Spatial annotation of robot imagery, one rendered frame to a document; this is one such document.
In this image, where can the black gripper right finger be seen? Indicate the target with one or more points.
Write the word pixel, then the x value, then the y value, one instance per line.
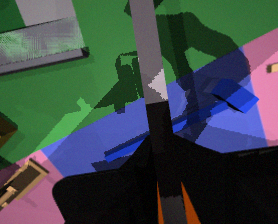
pixel 210 177

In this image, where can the tan rectangular bar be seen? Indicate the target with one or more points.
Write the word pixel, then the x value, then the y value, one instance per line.
pixel 272 68

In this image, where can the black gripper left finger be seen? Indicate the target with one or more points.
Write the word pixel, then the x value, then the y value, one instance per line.
pixel 133 185

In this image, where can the green flat mat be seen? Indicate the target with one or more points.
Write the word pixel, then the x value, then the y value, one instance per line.
pixel 50 103

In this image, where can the yellow rectangular block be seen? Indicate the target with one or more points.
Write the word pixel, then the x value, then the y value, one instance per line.
pixel 7 130

